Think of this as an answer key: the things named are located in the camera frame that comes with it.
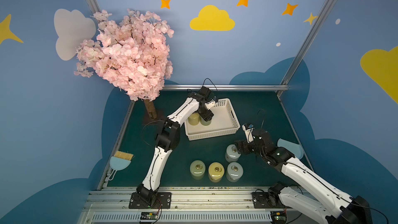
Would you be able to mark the pink cherry blossom tree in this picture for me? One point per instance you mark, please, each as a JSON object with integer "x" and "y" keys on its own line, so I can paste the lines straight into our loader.
{"x": 131, "y": 55}

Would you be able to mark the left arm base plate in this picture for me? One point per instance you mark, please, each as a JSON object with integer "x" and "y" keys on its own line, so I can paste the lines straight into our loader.
{"x": 159, "y": 200}

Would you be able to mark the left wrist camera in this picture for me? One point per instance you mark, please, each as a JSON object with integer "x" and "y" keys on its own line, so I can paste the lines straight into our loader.
{"x": 207, "y": 101}

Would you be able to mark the light blue canister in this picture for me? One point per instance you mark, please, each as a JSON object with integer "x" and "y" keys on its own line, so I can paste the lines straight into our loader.
{"x": 232, "y": 154}

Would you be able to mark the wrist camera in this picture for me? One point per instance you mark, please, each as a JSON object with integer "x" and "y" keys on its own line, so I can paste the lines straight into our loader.
{"x": 248, "y": 129}
{"x": 207, "y": 101}

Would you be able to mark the yellow canister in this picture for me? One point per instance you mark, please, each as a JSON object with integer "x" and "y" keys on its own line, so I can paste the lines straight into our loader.
{"x": 216, "y": 172}

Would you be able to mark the controller board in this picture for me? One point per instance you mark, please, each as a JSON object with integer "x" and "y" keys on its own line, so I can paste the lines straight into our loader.
{"x": 278, "y": 218}
{"x": 148, "y": 216}

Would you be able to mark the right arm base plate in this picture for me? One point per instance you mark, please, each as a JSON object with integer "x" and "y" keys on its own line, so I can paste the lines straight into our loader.
{"x": 265, "y": 200}

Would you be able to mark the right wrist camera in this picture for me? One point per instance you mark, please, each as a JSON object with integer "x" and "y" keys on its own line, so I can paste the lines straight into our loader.
{"x": 248, "y": 129}

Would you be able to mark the right controller board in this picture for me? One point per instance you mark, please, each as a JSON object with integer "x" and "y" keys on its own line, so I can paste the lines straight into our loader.
{"x": 278, "y": 218}

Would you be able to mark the yellow-green canister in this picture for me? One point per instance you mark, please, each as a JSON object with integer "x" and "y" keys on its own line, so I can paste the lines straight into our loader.
{"x": 194, "y": 119}

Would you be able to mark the light blue hand brush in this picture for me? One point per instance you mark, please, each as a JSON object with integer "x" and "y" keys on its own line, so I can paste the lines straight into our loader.
{"x": 120, "y": 161}

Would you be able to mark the aluminium back frame bar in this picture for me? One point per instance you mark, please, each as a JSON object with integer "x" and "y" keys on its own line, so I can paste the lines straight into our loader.
{"x": 227, "y": 87}

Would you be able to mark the aluminium front rail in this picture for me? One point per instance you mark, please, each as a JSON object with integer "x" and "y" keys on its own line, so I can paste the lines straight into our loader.
{"x": 189, "y": 205}

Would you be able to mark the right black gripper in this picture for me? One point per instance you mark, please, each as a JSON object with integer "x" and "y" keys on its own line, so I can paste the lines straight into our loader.
{"x": 245, "y": 146}

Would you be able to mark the left controller board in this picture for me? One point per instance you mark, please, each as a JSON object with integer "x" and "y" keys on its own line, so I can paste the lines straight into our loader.
{"x": 148, "y": 216}

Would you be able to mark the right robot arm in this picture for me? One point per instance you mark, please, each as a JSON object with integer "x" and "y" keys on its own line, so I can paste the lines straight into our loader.
{"x": 327, "y": 204}

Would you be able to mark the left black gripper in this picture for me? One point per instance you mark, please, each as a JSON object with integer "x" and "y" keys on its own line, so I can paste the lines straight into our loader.
{"x": 204, "y": 112}

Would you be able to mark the light blue dustpan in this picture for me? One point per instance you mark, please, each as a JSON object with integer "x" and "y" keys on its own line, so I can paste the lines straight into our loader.
{"x": 294, "y": 148}

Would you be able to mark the white perforated plastic basket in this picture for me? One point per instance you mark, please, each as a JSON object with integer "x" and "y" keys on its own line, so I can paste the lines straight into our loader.
{"x": 224, "y": 122}

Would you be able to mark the dark metal tree base plate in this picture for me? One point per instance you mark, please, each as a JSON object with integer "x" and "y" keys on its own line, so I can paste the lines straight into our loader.
{"x": 147, "y": 120}

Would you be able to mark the green canister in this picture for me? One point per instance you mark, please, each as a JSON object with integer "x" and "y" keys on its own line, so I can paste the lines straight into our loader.
{"x": 197, "y": 169}
{"x": 204, "y": 122}

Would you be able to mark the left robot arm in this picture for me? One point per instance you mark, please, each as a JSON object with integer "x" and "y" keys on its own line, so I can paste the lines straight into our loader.
{"x": 167, "y": 139}

